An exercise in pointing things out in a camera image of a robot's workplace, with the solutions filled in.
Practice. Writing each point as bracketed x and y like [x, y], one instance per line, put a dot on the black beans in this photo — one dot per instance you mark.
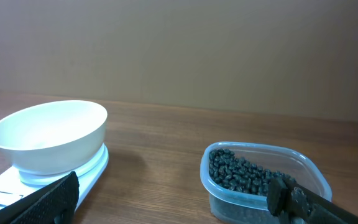
[240, 175]

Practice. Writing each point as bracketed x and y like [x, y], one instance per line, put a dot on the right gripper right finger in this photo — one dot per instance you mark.
[289, 201]

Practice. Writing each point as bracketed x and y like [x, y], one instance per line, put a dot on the white round bowl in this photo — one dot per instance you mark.
[53, 137]

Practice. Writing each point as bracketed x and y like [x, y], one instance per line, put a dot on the clear plastic container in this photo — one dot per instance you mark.
[236, 207]

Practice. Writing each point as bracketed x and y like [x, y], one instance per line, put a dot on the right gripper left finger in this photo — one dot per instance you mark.
[54, 203]

